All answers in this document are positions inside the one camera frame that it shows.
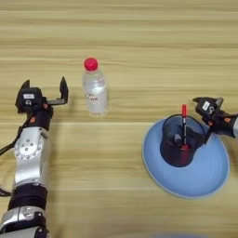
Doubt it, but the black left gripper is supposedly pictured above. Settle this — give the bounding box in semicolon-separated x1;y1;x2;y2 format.
20;76;70;131

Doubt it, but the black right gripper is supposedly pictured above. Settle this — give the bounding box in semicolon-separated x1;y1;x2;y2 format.
184;96;237;146

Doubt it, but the black mesh pen cup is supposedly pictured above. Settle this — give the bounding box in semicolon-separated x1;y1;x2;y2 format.
159;113;207;168

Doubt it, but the clear water bottle red cap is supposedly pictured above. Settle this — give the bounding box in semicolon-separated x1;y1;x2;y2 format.
82;57;110;118

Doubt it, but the blue round plate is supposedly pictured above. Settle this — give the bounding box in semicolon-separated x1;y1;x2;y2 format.
141;115;231;199

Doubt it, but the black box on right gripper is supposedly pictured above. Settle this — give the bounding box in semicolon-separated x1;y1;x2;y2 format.
194;97;218;118

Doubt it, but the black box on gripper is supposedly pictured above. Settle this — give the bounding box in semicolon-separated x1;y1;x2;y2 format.
15;86;44;113
194;97;218;118

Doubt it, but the red capped black marker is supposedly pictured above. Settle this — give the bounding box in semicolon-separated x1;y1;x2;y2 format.
180;104;190;152

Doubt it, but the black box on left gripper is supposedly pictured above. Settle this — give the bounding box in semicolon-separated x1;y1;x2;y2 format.
15;86;44;113

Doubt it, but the short grey black marker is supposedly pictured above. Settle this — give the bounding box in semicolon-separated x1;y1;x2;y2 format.
173;133;184;149

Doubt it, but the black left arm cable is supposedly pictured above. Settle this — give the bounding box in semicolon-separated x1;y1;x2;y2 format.
0;115;33;198

